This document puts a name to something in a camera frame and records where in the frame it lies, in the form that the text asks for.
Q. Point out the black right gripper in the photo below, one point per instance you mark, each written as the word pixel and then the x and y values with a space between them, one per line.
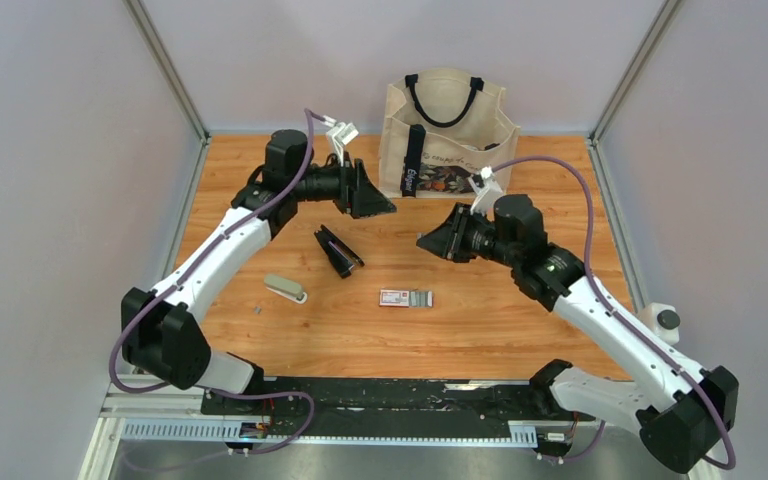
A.
pixel 446 240

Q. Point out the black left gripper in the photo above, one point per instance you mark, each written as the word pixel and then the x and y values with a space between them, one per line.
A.
pixel 357 196

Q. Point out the black stapler base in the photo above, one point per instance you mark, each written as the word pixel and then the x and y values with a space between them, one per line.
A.
pixel 341 257

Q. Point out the red staples box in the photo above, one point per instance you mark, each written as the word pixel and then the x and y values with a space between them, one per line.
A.
pixel 406 298

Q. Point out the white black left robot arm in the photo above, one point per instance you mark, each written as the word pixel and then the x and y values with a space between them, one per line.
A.
pixel 161 331

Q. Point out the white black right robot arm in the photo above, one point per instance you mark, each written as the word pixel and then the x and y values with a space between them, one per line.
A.
pixel 679 409

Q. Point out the beige canvas tote bag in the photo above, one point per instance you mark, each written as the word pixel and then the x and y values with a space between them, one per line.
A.
pixel 441 127

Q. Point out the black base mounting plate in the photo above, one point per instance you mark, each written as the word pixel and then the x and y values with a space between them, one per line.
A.
pixel 378 408

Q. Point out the white plastic bottle black cap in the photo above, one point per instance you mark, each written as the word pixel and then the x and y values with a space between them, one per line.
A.
pixel 663 320

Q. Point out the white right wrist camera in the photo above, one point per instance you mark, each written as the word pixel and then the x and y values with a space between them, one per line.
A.
pixel 487 190

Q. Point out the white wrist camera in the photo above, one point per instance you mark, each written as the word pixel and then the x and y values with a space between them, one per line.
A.
pixel 487 190
pixel 339 135

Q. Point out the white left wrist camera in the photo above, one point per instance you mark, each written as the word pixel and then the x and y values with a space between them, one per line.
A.
pixel 339 135

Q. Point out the aluminium frame rail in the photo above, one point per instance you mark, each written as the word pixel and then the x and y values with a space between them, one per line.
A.
pixel 171 414

